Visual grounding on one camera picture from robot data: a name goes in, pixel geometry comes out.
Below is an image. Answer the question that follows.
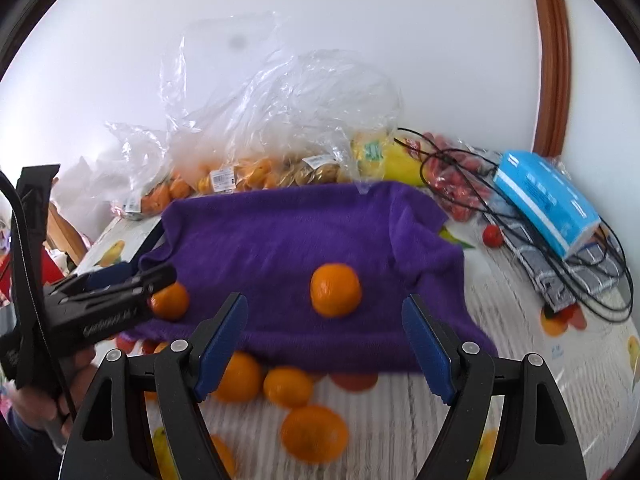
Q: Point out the big orange mandarin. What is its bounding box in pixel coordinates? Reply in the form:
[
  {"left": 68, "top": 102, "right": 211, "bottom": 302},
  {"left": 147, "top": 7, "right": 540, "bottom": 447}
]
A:
[{"left": 213, "top": 351, "right": 264, "bottom": 403}]

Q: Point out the orange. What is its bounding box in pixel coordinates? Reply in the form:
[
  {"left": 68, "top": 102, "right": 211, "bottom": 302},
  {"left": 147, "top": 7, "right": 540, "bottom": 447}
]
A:
[{"left": 150, "top": 282, "right": 190, "bottom": 322}]

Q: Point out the round orange mandarin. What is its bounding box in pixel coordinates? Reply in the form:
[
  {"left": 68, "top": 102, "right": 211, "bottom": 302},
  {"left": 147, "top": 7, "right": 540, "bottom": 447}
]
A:
[{"left": 262, "top": 366, "right": 314, "bottom": 408}]

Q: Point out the large orange mandarin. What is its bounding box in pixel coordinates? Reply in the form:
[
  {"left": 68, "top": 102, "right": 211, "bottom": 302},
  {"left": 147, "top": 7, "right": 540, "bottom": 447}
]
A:
[{"left": 310, "top": 263, "right": 362, "bottom": 318}]

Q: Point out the oval orange kumquat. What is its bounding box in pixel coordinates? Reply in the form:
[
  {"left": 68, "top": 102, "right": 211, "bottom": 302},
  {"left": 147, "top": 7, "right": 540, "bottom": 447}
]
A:
[{"left": 210, "top": 434, "right": 236, "bottom": 479}]

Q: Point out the person's left hand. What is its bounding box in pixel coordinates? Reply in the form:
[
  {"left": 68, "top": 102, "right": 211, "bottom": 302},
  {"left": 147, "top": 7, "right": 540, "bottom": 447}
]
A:
[{"left": 6, "top": 347, "right": 96, "bottom": 430}]

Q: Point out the red box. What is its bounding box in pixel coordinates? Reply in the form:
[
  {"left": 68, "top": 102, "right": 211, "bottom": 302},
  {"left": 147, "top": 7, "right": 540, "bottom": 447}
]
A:
[{"left": 0, "top": 248, "right": 64, "bottom": 301}]

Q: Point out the wooden chair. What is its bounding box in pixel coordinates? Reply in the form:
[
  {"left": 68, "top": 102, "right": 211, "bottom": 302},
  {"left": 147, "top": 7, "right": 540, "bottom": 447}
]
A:
[{"left": 47, "top": 203, "right": 88, "bottom": 264}]

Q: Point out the white plastic bag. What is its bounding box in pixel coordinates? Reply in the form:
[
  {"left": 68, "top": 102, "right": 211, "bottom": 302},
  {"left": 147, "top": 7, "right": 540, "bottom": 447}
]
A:
[{"left": 51, "top": 157, "right": 129, "bottom": 242}]

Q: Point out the grey checked cloth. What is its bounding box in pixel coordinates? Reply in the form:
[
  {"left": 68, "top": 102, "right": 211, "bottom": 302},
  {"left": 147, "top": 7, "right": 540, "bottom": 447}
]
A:
[{"left": 480, "top": 151, "right": 634, "bottom": 324}]

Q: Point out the red tomato by cloth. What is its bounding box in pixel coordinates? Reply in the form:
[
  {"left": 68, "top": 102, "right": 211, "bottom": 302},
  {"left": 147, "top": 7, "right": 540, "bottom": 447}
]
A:
[{"left": 482, "top": 224, "right": 504, "bottom": 248}]

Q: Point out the black tray under towel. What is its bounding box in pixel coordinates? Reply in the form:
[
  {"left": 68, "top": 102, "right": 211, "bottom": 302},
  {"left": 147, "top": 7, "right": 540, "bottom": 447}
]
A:
[{"left": 129, "top": 217, "right": 165, "bottom": 266}]

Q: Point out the purple towel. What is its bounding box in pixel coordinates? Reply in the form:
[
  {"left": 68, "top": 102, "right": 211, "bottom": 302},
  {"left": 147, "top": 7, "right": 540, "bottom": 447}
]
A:
[{"left": 128, "top": 182, "right": 495, "bottom": 374}]

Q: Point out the clear bag of small oranges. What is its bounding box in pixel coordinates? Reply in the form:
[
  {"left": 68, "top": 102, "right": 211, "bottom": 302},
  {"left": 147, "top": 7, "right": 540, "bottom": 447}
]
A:
[{"left": 99, "top": 122, "right": 195, "bottom": 220}]

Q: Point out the blue tissue pack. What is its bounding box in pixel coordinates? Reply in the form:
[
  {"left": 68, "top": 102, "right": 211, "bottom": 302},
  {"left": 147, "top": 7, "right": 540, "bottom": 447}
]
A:
[{"left": 494, "top": 151, "right": 601, "bottom": 260}]

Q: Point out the bag of red tomatoes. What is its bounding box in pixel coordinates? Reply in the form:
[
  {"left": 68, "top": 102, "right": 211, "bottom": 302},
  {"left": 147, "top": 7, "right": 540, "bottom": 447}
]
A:
[{"left": 395, "top": 128, "right": 496, "bottom": 222}]

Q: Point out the yellow snack bag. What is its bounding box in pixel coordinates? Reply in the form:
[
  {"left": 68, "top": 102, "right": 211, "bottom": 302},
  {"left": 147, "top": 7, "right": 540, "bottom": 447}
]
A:
[{"left": 352, "top": 132, "right": 430, "bottom": 186}]

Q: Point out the clear bag of longans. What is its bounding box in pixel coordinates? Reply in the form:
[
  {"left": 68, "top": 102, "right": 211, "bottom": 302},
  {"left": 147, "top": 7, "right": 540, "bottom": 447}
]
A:
[{"left": 224, "top": 50, "right": 402, "bottom": 191}]

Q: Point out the black cable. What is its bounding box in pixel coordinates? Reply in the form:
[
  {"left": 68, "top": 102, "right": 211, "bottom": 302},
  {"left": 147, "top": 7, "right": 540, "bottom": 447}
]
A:
[{"left": 392, "top": 127, "right": 636, "bottom": 324}]

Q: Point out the brown wooden door frame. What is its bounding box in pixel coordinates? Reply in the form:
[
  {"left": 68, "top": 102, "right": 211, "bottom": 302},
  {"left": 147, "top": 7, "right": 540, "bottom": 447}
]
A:
[{"left": 533, "top": 0, "right": 572, "bottom": 157}]

